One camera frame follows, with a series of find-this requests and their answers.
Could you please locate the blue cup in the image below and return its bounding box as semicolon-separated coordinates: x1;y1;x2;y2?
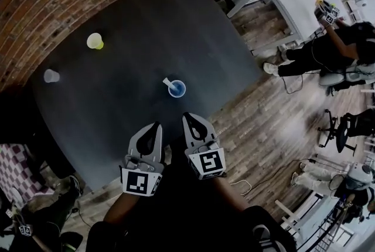
168;79;187;98

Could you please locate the clear plastic cup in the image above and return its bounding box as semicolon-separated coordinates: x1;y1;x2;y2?
43;69;61;84

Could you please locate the yellow plastic cup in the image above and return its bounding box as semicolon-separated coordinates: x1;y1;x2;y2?
86;32;104;50

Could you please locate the white floor cable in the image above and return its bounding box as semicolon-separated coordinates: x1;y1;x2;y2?
230;179;253;196

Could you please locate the white table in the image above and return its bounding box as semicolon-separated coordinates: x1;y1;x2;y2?
227;0;325;51

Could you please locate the black office chair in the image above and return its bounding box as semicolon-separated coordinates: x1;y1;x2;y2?
318;108;375;155

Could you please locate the white table frame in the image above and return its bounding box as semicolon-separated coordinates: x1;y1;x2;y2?
275;195;375;252

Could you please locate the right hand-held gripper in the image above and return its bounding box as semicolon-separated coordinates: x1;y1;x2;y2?
182;112;226;181

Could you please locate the person's left forearm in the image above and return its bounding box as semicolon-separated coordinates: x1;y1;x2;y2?
104;190;142;224

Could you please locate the black floor cable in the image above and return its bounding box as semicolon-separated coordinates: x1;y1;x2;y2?
280;73;304;95

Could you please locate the purple checkered cloth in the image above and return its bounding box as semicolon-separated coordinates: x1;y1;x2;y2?
0;144;56;210

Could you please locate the person's black clothing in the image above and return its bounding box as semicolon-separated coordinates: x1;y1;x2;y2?
86;136;296;252

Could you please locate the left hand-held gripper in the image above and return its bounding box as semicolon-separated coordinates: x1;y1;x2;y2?
119;122;165;197

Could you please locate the person's grey shoe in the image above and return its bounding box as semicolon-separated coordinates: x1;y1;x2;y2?
253;224;282;252

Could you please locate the person's right forearm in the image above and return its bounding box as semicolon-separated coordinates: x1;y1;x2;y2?
204;174;250;213

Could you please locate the white round plate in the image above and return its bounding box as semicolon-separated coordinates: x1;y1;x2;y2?
9;187;25;211

